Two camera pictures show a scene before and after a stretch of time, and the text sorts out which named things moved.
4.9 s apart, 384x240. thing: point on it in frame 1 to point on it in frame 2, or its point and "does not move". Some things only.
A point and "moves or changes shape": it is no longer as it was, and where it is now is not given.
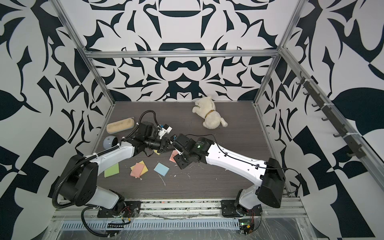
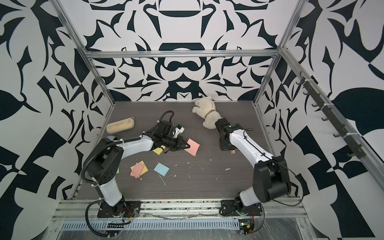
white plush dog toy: (205, 108) does not move
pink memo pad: (174, 153) moves or changes shape
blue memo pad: (161, 169) does not move
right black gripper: (178, 161) to (222, 147)
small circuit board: (245, 226) does not move
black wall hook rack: (358, 153) does not move
